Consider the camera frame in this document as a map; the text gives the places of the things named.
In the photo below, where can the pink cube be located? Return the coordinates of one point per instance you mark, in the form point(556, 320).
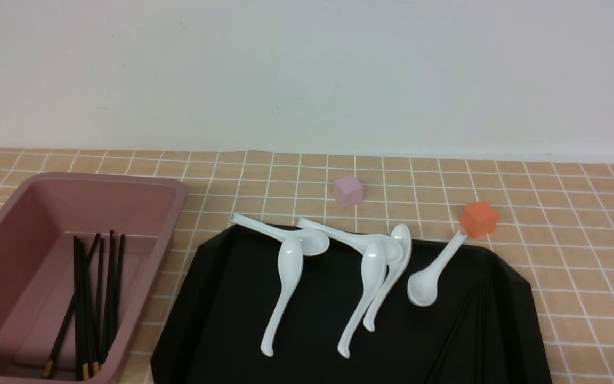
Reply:
point(348, 191)

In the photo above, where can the white spoon far left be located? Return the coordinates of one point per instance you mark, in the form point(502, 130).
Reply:
point(313, 242)

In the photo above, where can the white spoon left long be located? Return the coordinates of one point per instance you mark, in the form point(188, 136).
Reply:
point(290, 267)

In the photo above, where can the white spoon long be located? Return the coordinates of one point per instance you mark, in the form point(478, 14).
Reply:
point(373, 264)
point(290, 267)

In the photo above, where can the white spoon centre long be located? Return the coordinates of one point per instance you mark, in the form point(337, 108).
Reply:
point(373, 264)

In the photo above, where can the white spoon centre right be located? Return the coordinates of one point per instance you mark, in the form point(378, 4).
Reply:
point(402, 236)

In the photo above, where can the white spoon centre back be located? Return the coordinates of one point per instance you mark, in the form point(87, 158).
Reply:
point(360, 242)

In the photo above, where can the orange cube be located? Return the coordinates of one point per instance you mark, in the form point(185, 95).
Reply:
point(479, 219)

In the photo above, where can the black chopstick on tray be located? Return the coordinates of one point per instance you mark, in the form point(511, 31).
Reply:
point(444, 346)

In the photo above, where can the black chopstick right in bin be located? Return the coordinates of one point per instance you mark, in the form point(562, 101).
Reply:
point(108, 302)

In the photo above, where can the black plastic tray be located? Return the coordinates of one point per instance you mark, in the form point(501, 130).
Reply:
point(214, 331)

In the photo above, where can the black chopstick far right bin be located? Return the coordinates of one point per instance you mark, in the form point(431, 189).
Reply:
point(117, 289)

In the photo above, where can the black chopstick left in bin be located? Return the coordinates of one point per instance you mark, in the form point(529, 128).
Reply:
point(79, 327)

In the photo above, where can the pink plastic bin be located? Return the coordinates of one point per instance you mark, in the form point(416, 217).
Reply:
point(37, 225)

